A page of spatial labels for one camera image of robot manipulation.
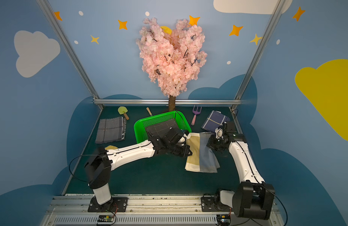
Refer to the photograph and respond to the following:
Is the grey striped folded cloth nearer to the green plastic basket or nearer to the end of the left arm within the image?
A: the green plastic basket

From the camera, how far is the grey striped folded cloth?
1.03 m

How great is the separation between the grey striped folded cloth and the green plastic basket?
0.13m

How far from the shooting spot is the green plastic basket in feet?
3.31
